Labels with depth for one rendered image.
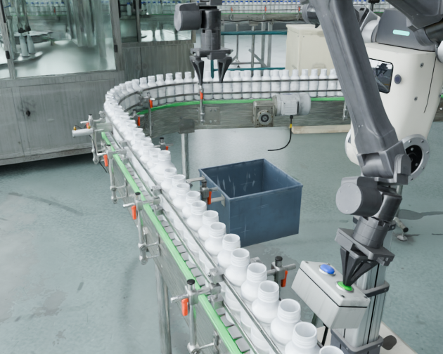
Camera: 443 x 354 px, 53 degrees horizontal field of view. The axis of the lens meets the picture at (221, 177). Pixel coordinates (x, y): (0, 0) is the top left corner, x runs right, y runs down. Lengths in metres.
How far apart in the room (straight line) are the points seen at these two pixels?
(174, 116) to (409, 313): 1.74
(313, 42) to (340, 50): 4.34
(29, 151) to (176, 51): 2.85
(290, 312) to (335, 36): 0.48
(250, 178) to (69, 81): 2.64
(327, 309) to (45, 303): 2.10
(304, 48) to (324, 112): 2.32
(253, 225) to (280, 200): 0.14
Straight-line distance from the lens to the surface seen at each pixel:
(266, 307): 0.84
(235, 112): 2.79
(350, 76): 0.85
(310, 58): 5.21
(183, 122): 2.76
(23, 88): 4.30
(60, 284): 2.92
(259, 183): 2.02
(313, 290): 0.96
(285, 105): 2.66
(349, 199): 0.82
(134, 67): 6.36
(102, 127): 2.07
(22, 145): 4.44
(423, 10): 1.07
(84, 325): 2.60
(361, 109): 0.86
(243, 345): 0.96
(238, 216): 1.66
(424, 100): 1.37
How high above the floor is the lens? 1.67
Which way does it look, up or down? 24 degrees down
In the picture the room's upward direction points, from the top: straight up
